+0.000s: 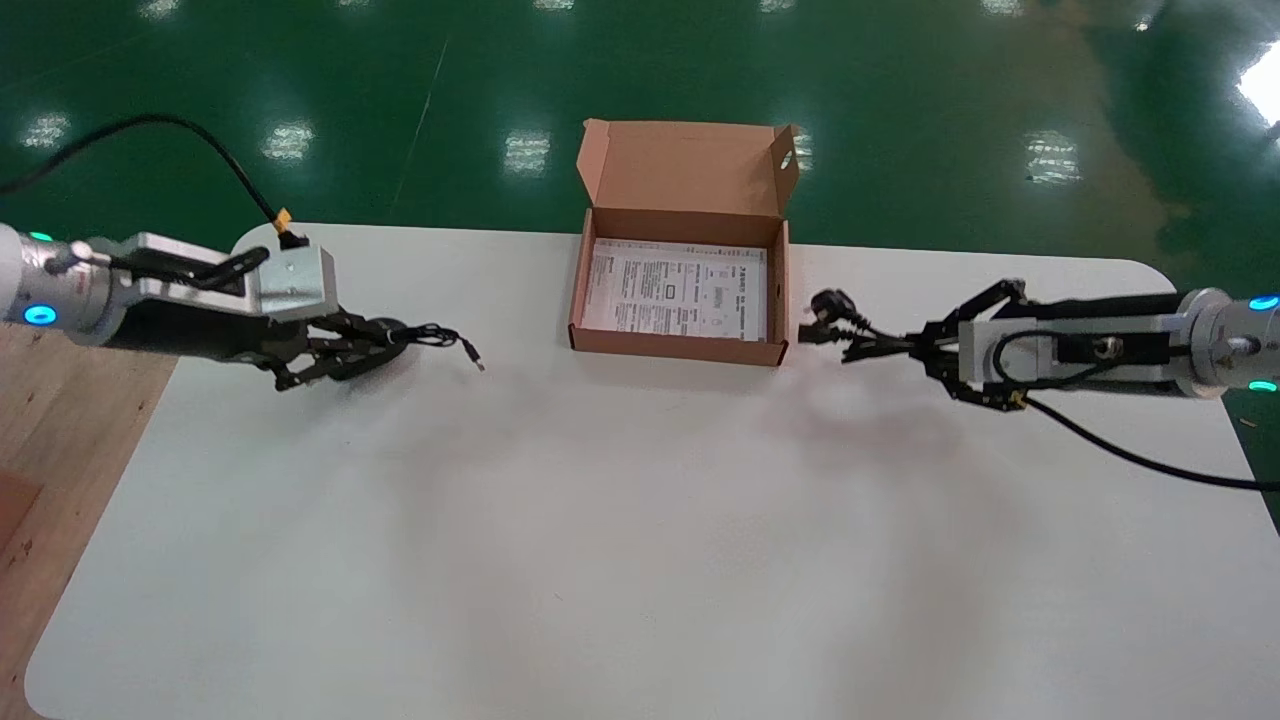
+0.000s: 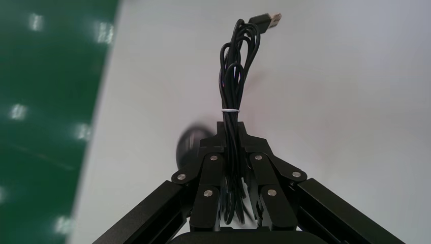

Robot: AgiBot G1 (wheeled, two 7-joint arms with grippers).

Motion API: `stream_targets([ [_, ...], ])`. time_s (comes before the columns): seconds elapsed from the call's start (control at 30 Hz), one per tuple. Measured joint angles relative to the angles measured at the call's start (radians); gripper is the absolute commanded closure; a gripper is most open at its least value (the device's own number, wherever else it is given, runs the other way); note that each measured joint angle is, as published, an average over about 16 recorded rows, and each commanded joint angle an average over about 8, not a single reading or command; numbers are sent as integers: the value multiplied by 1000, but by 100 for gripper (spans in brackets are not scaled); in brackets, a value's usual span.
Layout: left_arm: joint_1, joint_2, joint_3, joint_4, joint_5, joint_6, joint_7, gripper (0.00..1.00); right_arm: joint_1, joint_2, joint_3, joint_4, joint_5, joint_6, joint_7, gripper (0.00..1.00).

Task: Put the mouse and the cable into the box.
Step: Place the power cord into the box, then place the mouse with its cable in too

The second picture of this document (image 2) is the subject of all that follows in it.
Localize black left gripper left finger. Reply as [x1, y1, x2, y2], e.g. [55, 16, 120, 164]
[171, 121, 226, 233]

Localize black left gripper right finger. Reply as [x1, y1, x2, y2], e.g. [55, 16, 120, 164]
[239, 121, 307, 232]

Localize black power adapter with cable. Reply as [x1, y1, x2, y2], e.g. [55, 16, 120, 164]
[175, 13, 283, 226]

